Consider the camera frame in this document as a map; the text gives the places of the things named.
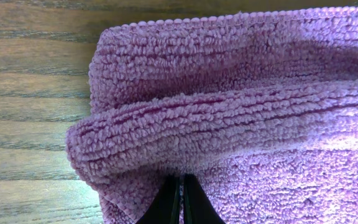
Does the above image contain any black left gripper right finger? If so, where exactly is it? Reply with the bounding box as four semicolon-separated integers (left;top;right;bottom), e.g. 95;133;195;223
183;174;225;224

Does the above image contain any purple cloth with label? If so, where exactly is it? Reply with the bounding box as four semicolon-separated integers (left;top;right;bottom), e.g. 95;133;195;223
65;7;358;223

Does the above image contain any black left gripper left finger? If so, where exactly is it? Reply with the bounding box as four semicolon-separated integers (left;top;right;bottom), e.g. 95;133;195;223
136;175;180;224

